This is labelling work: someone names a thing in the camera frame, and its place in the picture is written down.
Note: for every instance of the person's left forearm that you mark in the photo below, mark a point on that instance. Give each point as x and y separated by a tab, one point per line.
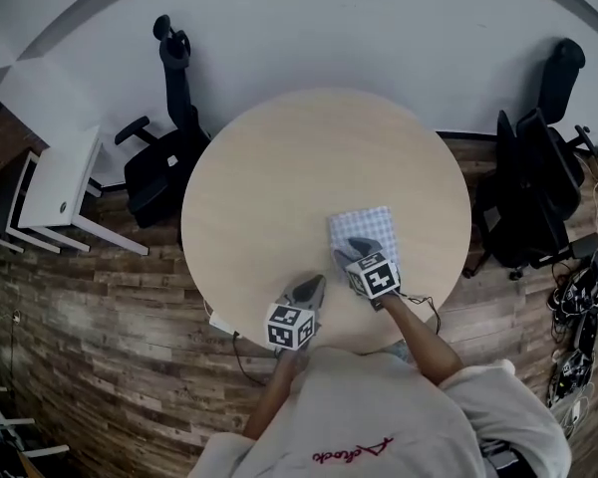
274	396

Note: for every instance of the small white charger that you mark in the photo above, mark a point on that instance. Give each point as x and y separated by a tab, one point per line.
16	316

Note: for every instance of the wooden board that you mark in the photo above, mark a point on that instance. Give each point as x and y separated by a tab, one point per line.
32	468

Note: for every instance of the white power strip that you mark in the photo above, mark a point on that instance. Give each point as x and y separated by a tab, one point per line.
221	322

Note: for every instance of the black mesh office chair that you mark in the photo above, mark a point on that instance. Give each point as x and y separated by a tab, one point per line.
563	68
506	167

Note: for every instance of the blue checkered cloth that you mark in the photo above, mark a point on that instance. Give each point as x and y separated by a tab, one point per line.
364	224

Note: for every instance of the white paper tag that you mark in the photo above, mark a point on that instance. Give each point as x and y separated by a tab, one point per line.
172	160

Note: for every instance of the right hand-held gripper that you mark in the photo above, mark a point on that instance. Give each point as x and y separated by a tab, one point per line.
374	277

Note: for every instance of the dark tables with white legs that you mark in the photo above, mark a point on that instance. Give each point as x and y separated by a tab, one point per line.
45	450

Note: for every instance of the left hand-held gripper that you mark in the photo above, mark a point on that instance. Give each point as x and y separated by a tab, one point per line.
291	326

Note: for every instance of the person's right forearm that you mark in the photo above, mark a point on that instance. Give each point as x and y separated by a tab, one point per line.
423	341

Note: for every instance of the person's cream shirt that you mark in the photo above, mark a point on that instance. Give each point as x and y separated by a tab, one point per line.
374	416

